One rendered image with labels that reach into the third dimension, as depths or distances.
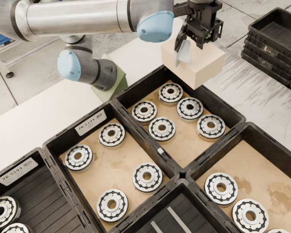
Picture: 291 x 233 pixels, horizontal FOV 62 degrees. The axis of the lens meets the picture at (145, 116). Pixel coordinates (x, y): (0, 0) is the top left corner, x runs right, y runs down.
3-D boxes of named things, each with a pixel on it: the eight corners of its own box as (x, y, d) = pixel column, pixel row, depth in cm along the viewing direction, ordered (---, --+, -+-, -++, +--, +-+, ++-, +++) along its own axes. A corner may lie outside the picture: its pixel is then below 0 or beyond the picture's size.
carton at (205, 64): (161, 63, 84) (160, 45, 78) (188, 46, 87) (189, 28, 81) (194, 89, 76) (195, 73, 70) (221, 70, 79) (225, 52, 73)
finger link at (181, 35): (173, 52, 69) (188, 22, 64) (170, 49, 70) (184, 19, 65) (184, 52, 72) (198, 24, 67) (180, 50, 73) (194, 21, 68)
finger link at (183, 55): (179, 75, 70) (195, 46, 65) (166, 64, 73) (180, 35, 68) (186, 75, 73) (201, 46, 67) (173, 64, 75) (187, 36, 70)
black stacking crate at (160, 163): (54, 158, 95) (41, 145, 86) (117, 116, 103) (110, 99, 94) (110, 248, 75) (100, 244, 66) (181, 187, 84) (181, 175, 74)
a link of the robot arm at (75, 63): (80, 85, 112) (53, 79, 101) (81, 56, 113) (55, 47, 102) (97, 83, 105) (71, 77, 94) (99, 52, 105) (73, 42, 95)
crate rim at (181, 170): (112, 101, 95) (110, 98, 93) (170, 63, 103) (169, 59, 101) (182, 177, 76) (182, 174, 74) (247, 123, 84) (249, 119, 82)
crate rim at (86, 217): (43, 147, 87) (39, 144, 85) (112, 101, 95) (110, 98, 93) (101, 246, 67) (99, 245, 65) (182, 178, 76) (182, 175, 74)
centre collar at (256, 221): (238, 213, 72) (238, 212, 72) (250, 204, 74) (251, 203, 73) (250, 228, 70) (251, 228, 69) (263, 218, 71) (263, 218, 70)
